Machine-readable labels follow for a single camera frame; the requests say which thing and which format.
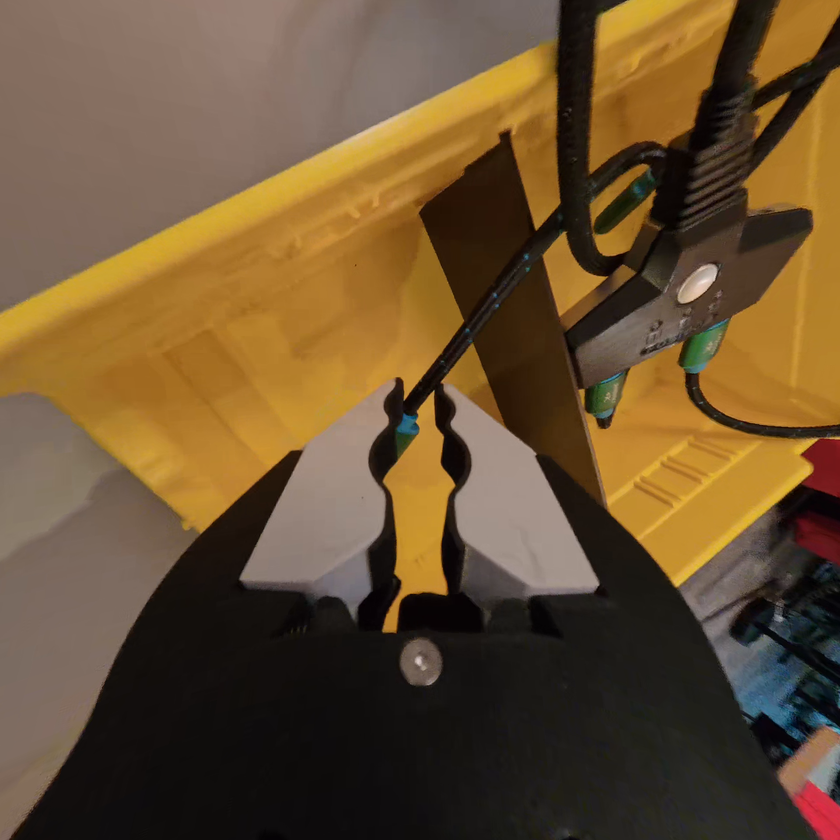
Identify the black hdmi switch with cable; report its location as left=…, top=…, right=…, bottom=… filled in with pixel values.
left=556, top=0, right=815, bottom=389

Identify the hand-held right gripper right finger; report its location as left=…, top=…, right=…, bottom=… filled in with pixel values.
left=435, top=384, right=600, bottom=601

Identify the yellow plastic bin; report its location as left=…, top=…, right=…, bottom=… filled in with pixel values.
left=0, top=0, right=840, bottom=586

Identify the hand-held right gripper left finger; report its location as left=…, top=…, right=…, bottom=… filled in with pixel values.
left=239, top=378, right=404, bottom=608

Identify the black bin divider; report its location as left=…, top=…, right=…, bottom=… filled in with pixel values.
left=420, top=131, right=608, bottom=506

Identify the red storage bin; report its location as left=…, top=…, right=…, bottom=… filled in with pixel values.
left=797, top=438, right=840, bottom=565

